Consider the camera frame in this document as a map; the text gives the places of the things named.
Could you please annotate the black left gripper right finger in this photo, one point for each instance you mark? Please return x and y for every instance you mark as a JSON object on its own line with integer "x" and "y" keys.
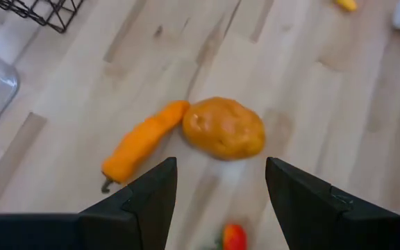
{"x": 325, "y": 222}

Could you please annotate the orange carrot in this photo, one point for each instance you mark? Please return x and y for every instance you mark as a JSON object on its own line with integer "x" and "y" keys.
{"x": 141, "y": 142}

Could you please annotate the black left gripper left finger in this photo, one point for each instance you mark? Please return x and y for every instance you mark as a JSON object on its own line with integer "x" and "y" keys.
{"x": 82, "y": 232}

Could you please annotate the small red strawberry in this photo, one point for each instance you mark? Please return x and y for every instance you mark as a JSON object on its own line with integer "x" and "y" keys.
{"x": 234, "y": 237}

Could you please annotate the small yellow pepper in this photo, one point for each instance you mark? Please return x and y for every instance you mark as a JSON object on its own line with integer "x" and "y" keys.
{"x": 346, "y": 4}

